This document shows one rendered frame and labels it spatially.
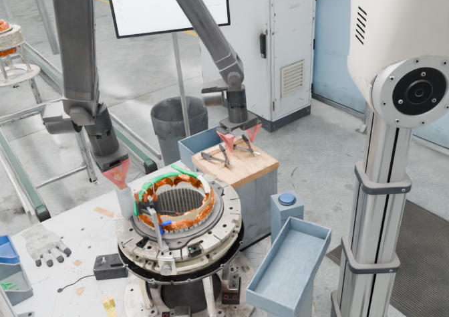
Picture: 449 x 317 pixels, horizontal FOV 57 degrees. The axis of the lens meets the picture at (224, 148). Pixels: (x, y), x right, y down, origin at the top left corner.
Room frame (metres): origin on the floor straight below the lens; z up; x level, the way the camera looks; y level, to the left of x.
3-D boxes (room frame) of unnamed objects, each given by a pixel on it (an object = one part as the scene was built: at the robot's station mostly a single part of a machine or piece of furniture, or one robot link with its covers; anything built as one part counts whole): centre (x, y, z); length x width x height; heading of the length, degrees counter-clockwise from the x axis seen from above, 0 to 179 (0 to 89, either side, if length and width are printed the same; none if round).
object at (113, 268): (0.90, 0.38, 0.81); 0.10 x 0.06 x 0.06; 91
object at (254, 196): (1.05, -0.03, 0.91); 0.19 x 0.19 x 0.26; 32
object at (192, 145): (1.18, 0.05, 0.92); 0.17 x 0.11 x 0.28; 122
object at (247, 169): (1.05, -0.03, 1.05); 0.20 x 0.19 x 0.02; 32
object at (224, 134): (1.08, -0.03, 1.13); 0.07 x 0.07 x 0.09; 32
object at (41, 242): (1.04, 0.64, 0.79); 0.24 x 0.12 x 0.02; 34
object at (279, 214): (0.87, -0.16, 0.91); 0.07 x 0.07 x 0.25; 14
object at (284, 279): (0.64, -0.13, 0.92); 0.25 x 0.11 x 0.28; 148
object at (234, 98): (1.09, -0.04, 1.26); 0.07 x 0.06 x 0.07; 87
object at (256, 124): (1.11, -0.07, 1.13); 0.07 x 0.07 x 0.09; 32
